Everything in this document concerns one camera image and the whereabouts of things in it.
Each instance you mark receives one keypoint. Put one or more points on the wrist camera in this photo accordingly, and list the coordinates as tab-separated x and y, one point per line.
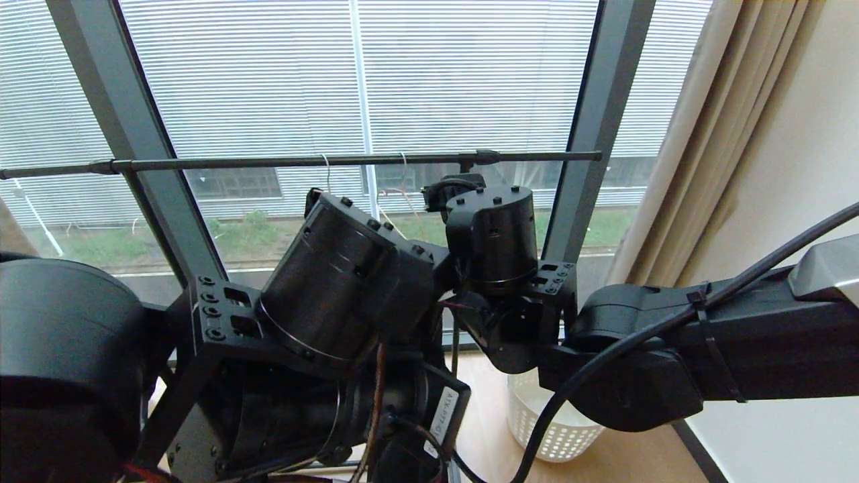
449	191
446	409

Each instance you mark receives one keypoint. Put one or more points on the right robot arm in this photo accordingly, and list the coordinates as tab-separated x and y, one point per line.
738	335

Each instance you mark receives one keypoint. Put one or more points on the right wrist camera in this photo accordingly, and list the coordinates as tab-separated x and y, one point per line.
449	191

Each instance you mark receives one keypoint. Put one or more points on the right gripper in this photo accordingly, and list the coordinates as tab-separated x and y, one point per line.
510	335

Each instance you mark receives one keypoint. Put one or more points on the window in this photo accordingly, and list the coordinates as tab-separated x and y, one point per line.
268	67

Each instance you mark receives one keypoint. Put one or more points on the white laundry basket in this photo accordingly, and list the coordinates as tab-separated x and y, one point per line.
577	429

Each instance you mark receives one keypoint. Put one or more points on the pink clothes hanger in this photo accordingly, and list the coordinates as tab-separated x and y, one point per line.
328	174
405	168

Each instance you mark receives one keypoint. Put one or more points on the black clothes rack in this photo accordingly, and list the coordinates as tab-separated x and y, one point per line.
235	164

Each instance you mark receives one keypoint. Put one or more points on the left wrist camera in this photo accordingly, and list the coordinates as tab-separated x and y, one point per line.
446	409

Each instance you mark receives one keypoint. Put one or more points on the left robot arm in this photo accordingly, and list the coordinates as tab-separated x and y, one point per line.
67	349

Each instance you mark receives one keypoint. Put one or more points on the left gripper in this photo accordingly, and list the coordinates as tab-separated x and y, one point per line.
302	422

